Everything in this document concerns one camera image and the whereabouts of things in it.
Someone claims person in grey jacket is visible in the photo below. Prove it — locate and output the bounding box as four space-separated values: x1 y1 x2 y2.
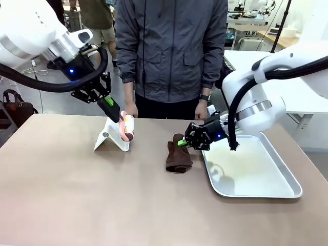
115 0 229 120

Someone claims white lint roller stand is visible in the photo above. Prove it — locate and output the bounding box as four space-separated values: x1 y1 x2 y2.
93 117 131 152

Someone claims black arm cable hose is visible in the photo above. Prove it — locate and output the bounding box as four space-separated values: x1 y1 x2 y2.
0 47 108 93
228 55 328 152

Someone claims person's right forearm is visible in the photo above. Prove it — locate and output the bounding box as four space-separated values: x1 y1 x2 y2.
115 48 137 105

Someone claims white cable on floor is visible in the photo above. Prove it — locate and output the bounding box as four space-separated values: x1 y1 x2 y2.
22 60 49 76

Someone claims brown leather bag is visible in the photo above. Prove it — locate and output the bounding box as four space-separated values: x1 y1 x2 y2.
0 89 39 128

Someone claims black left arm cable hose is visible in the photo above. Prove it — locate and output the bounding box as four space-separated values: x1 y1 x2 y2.
0 47 108 93

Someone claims pink lint roller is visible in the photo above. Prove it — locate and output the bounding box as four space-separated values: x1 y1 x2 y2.
118 110 136 142

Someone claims black tripod pole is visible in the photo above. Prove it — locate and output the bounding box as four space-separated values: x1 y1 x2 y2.
271 0 293 54

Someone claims wooden background workbench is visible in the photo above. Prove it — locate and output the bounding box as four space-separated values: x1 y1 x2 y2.
232 23 308 52

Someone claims brown terry cloth towel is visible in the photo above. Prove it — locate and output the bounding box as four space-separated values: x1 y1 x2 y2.
165 133 193 173

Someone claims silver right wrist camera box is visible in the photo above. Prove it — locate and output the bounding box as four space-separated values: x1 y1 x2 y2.
219 113 232 129

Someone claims person's left forearm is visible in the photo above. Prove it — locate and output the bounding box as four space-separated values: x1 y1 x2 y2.
199 48 227 103

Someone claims silver metal tray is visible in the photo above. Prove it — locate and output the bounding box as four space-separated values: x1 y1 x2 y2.
201 132 303 199

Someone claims person's left hand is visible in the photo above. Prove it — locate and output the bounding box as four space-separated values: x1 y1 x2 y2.
194 101 210 120

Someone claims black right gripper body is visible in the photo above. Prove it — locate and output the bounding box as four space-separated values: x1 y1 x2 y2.
203 114 231 145

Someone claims bystander in olive shirt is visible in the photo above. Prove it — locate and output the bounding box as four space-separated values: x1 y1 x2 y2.
68 0 119 75

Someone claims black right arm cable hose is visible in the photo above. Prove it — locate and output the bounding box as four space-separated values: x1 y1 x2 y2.
228 55 328 152

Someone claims person's right hand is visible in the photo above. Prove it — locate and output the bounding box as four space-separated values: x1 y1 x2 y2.
125 101 139 119

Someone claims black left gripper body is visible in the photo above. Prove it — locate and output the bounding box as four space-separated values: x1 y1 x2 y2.
54 47 104 88

